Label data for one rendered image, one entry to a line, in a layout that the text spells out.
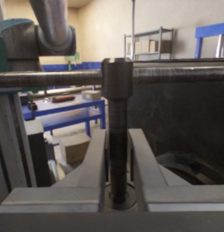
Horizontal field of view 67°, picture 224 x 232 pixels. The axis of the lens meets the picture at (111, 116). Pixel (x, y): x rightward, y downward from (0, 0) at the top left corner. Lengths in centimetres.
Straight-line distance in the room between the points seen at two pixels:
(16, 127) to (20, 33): 56
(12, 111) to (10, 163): 38
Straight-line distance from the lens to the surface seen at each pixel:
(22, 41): 94
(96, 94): 225
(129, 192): 19
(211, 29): 338
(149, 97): 34
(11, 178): 142
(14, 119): 119
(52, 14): 61
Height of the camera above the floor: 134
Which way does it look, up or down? 18 degrees down
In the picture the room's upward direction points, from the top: 1 degrees counter-clockwise
